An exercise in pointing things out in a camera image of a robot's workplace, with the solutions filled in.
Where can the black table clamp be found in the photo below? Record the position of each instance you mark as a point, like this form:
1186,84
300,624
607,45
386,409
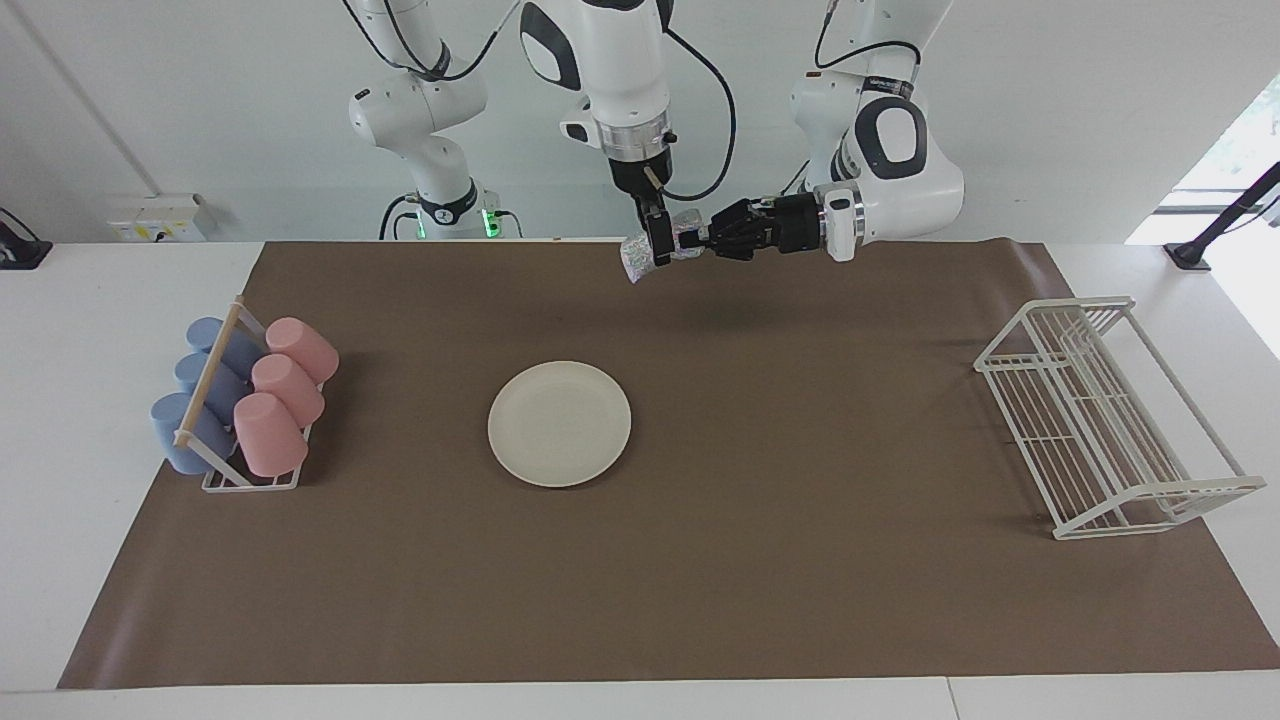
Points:
20,250

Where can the brown table mat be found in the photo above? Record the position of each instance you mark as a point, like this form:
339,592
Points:
700,580

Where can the clear crinkly packet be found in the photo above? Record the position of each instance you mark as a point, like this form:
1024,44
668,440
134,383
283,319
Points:
635,258

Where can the pink plastic cup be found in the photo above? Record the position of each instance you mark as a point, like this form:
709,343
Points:
270,435
303,347
290,388

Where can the cream round plate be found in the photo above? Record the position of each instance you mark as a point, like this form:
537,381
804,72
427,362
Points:
560,425

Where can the white wall socket box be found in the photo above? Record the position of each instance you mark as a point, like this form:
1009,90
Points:
160,220

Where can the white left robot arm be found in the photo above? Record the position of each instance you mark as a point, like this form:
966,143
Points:
900,180

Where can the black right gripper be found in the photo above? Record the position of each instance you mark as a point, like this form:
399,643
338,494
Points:
635,178

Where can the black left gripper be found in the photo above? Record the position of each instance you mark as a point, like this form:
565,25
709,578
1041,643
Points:
800,222

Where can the blue plastic cup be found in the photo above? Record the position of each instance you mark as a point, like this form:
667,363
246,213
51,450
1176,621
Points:
205,335
172,425
192,375

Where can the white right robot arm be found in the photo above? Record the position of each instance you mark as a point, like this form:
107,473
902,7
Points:
620,60

